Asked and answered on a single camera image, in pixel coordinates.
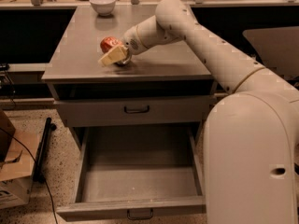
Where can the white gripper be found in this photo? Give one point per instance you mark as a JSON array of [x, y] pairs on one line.
[[131, 43]]

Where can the red coke can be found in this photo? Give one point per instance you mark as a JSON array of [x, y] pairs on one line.
[[108, 42]]

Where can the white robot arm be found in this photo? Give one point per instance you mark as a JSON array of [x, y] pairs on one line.
[[250, 135]]

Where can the grey drawer cabinet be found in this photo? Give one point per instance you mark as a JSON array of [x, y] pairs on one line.
[[74, 72]]

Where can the closed grey upper drawer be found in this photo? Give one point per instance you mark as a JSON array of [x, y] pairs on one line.
[[153, 110]]

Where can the open grey bottom drawer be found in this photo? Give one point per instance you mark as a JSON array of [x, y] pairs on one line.
[[137, 172]]

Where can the white ceramic bowl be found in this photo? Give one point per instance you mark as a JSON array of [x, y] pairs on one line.
[[103, 7]]

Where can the cardboard box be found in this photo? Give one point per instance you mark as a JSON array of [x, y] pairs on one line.
[[16, 163]]

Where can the black floor rail left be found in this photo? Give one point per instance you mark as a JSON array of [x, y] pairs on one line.
[[41, 152]]

